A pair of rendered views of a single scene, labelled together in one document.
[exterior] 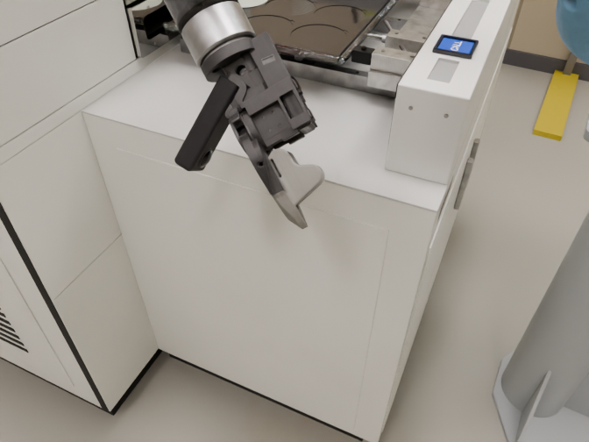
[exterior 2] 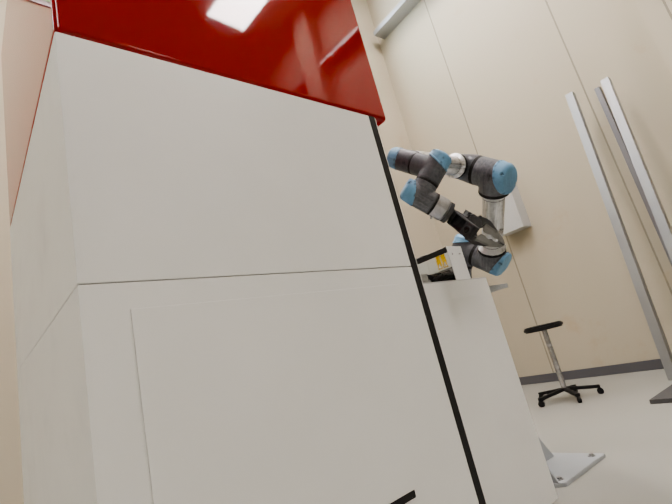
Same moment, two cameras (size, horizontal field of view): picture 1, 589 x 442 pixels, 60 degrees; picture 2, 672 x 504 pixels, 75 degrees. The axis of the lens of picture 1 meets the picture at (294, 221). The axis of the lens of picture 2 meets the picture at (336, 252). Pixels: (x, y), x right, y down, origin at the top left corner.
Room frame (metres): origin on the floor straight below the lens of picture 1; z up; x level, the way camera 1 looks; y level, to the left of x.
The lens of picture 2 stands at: (0.37, 1.46, 0.64)
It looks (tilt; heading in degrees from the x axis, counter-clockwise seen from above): 14 degrees up; 293
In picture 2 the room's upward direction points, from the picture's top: 14 degrees counter-clockwise
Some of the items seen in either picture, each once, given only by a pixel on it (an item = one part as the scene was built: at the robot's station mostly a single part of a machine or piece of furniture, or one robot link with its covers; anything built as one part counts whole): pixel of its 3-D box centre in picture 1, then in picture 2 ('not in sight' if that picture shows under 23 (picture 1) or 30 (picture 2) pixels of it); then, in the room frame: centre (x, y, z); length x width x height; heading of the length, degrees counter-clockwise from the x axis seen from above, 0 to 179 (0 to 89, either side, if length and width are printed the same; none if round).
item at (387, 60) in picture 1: (396, 60); not in sight; (0.81, -0.17, 0.89); 0.08 x 0.03 x 0.03; 65
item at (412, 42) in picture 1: (408, 43); not in sight; (0.88, -0.21, 0.89); 0.08 x 0.03 x 0.03; 65
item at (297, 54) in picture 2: not in sight; (177, 84); (1.10, 0.58, 1.52); 0.81 x 0.75 x 0.60; 155
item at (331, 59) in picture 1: (248, 42); not in sight; (0.89, 0.08, 0.90); 0.37 x 0.01 x 0.01; 65
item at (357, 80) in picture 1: (292, 66); not in sight; (0.92, 0.00, 0.84); 0.50 x 0.02 x 0.03; 65
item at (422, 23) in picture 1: (417, 42); not in sight; (0.96, -0.24, 0.87); 0.36 x 0.08 x 0.03; 155
